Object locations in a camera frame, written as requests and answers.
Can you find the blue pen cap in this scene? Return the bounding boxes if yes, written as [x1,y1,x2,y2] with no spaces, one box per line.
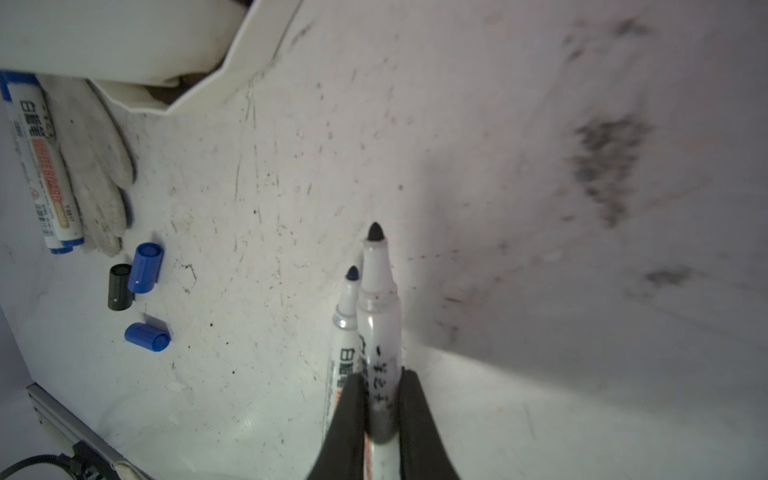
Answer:
[124,322,171,352]
[128,242,164,294]

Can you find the green potted plant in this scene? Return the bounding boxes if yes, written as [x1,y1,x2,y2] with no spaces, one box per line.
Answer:
[1,1,299,116]

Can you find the aluminium frame rails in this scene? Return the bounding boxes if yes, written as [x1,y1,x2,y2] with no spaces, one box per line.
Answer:
[1,383,150,479]

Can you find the white knit work glove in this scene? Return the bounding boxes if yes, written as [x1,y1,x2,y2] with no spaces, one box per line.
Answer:
[37,75,134,258]

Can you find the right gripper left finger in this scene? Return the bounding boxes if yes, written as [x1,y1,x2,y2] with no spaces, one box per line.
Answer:
[307,373,367,480]

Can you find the white marker pen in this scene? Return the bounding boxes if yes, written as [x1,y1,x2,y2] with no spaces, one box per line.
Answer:
[357,222,402,479]
[322,265,361,440]
[1,71,85,255]

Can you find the black pen cap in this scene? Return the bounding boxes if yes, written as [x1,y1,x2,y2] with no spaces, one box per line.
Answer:
[107,263,134,311]

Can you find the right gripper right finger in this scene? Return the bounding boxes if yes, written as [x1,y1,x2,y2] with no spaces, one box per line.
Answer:
[397,368,459,480]

